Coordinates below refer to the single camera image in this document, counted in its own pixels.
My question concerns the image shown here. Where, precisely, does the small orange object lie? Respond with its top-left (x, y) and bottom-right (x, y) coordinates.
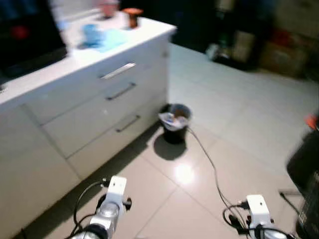
top-left (305, 114), bottom-right (319, 130)

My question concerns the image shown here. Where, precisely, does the black mesh-sided appliance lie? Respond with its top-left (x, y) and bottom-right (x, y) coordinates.
top-left (287, 127), bottom-right (319, 239)

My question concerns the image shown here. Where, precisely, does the brown cardboard box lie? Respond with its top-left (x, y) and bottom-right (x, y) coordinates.
top-left (259, 40), bottom-right (300, 78)

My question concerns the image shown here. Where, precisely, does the black appliance stand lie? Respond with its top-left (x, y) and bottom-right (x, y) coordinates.
top-left (212, 0), bottom-right (260, 70)

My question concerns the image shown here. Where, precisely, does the black waste bucket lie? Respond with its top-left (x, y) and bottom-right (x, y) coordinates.
top-left (159, 103), bottom-right (192, 145)

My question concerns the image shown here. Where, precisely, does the white bin liner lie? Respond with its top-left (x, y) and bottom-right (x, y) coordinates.
top-left (159, 111), bottom-right (190, 131)

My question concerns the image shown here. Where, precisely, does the brown cup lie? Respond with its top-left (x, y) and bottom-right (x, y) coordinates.
top-left (122, 7), bottom-right (144, 29)

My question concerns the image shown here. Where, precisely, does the light blue cloth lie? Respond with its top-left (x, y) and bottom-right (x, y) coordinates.
top-left (95, 28), bottom-right (128, 53)

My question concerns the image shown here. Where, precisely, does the pink cup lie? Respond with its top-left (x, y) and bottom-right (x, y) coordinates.
top-left (98, 0), bottom-right (120, 19)

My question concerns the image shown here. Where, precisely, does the blue cup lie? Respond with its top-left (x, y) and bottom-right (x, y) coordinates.
top-left (82, 23), bottom-right (103, 48)

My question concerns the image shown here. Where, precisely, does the white drawer cabinet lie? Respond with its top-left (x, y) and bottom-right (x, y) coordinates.
top-left (0, 17), bottom-right (177, 239)

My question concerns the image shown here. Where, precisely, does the black screen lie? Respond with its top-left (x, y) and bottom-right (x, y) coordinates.
top-left (0, 0), bottom-right (68, 80)

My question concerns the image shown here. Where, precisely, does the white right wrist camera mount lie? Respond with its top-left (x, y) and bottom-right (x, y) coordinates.
top-left (247, 194), bottom-right (272, 227)

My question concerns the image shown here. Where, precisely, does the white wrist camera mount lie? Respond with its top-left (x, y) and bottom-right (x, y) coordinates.
top-left (247, 194), bottom-right (272, 227)
top-left (106, 175), bottom-right (128, 206)

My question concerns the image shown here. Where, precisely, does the thin black floor cable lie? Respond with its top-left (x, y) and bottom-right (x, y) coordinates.
top-left (187, 127), bottom-right (247, 227)

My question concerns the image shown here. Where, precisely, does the silver drawer handle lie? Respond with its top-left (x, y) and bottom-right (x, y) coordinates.
top-left (116, 115), bottom-right (141, 133)
top-left (106, 82), bottom-right (137, 101)
top-left (100, 62), bottom-right (137, 80)

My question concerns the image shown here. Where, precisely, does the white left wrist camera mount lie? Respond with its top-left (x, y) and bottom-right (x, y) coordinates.
top-left (106, 175), bottom-right (128, 206)

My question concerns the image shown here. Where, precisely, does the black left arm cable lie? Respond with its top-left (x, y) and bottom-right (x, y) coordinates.
top-left (72, 178), bottom-right (109, 235)

